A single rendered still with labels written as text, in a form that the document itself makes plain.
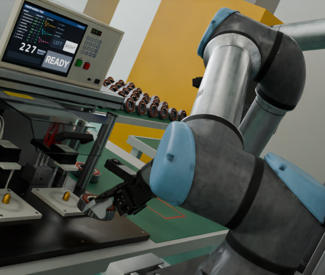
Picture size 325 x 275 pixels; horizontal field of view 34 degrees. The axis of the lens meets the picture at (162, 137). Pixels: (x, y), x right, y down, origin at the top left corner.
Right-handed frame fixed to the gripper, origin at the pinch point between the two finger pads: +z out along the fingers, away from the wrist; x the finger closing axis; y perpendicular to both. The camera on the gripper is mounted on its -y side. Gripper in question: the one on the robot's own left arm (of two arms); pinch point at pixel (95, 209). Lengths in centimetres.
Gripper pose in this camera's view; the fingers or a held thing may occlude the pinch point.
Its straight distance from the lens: 157.0
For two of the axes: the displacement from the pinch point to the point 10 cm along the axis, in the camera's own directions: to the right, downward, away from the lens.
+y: 4.5, 8.3, -3.4
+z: -7.3, 5.6, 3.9
